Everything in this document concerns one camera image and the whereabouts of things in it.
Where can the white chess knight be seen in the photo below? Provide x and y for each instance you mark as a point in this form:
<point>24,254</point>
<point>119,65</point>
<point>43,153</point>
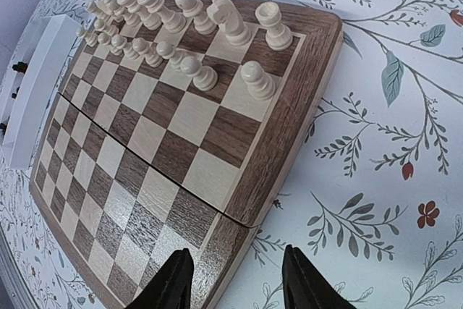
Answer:
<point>230,22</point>

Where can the white chess bishop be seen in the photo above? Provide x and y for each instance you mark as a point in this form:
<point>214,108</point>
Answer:
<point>194,9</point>

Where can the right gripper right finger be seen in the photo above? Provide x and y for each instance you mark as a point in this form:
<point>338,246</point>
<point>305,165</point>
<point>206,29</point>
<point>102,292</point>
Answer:
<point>305,287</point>

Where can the floral table cloth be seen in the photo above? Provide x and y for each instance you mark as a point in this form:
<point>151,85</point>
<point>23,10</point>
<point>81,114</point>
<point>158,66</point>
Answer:
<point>374,198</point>

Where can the white chess pawn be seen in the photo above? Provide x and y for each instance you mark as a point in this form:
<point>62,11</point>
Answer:
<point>261,86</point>
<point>169,52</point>
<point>204,77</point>

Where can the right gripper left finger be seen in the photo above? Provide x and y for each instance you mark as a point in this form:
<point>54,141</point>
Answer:
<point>171,286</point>

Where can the white plastic tray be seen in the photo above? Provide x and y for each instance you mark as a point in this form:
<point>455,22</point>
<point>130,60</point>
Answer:
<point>24,96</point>

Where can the white chess king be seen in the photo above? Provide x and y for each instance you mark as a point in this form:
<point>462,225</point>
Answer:
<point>173,21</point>

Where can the wooden chess board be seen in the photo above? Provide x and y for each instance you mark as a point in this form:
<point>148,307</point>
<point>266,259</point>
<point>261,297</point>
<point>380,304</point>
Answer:
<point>135,162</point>

